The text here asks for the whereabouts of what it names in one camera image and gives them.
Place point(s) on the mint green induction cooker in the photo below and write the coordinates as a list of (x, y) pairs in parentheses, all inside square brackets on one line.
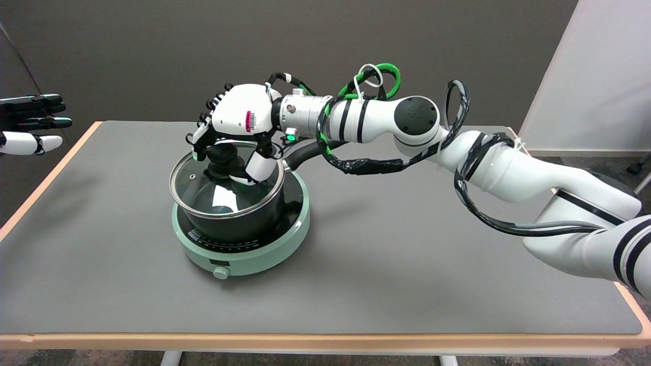
[(254, 262)]

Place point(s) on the white table leg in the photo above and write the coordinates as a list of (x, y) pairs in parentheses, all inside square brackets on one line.
[(448, 361), (171, 358)]

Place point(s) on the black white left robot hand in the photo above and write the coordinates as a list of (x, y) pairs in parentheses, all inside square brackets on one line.
[(23, 142)]

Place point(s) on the grey table mat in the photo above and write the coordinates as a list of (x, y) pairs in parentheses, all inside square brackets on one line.
[(381, 244)]

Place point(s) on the glass pot lid black knob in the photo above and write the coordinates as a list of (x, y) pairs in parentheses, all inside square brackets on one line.
[(224, 162)]

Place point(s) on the grey chair leg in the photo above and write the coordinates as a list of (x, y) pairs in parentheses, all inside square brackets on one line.
[(645, 183)]

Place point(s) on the black chair caster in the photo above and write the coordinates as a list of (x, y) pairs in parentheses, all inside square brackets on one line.
[(633, 168)]

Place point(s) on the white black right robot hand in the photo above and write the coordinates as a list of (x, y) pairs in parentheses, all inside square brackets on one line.
[(239, 112)]

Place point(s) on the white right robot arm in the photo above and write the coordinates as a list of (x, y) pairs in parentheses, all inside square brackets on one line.
[(513, 168)]

